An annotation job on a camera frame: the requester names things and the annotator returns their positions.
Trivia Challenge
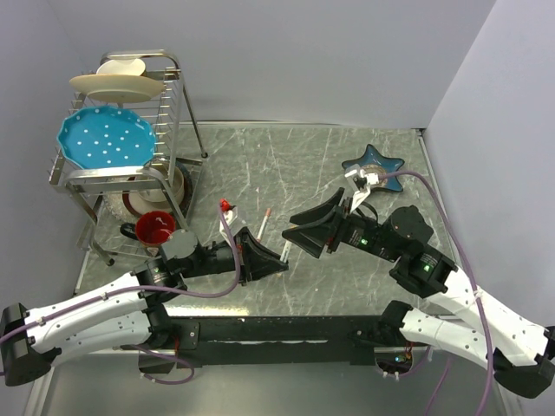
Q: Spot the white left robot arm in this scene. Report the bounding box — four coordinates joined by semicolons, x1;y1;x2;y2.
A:
1;228;289;387

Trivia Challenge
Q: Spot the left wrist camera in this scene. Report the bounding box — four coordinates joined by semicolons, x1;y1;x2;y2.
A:
219;198;240;244

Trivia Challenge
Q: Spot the blue star-shaped dish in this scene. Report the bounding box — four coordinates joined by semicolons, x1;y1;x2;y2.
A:
342;144;405;193

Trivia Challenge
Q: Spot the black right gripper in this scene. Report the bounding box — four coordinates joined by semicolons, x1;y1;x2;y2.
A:
281;186;401;262

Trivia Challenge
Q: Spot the white orange pen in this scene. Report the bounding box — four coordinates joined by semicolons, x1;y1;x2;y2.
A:
256;208;271;242

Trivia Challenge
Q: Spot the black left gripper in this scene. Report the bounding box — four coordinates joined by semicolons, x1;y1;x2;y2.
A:
180;226;288;286

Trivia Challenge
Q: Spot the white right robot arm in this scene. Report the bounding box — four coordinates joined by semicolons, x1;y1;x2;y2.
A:
282;189;554;399

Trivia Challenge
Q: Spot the red mug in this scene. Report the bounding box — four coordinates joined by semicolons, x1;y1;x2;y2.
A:
120;211;176;256

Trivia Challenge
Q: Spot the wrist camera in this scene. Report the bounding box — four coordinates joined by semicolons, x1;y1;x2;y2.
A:
219;198;240;244
344;164;385;213

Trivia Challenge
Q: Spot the blue polka dot plate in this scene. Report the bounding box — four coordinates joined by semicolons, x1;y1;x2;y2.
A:
56;106;156;169

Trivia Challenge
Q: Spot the large cream plate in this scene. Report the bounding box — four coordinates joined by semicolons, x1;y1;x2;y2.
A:
69;74;166;103

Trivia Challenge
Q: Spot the metal dish rack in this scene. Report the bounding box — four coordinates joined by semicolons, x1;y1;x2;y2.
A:
49;49;208;266

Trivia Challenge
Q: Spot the white bowl brown rim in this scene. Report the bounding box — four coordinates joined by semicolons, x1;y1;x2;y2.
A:
121;165;193;218

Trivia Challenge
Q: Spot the small cream plate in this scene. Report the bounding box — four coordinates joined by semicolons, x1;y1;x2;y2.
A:
96;58;146;76

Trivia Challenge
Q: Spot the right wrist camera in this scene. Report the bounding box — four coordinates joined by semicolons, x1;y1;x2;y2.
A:
344;164;385;213

